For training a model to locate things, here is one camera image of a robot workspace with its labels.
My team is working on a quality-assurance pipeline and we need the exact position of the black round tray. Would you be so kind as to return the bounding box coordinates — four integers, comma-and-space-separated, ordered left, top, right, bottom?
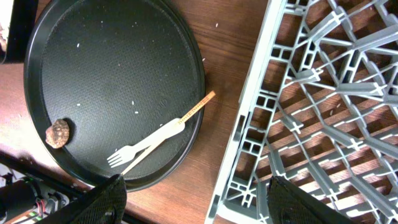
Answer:
24, 0, 205, 192

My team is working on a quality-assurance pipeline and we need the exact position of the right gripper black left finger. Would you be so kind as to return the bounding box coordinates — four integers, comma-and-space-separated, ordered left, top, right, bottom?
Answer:
39, 174, 127, 224

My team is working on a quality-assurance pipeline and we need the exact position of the wooden chopstick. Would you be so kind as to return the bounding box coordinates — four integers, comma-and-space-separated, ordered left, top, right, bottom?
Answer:
121, 91, 216, 175

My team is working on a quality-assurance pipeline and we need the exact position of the brown cookie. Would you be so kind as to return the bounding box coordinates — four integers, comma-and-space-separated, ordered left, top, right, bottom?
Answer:
45, 119, 70, 149

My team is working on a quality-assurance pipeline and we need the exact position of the grey dishwasher rack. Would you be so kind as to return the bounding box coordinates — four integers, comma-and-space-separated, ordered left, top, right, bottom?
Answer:
205, 0, 397, 223

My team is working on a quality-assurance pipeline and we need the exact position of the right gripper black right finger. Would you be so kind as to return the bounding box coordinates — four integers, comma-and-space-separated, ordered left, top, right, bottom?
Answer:
267, 176, 353, 224

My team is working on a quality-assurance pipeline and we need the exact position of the white plastic fork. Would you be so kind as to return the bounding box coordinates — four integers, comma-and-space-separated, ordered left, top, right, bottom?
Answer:
107, 118, 180, 168

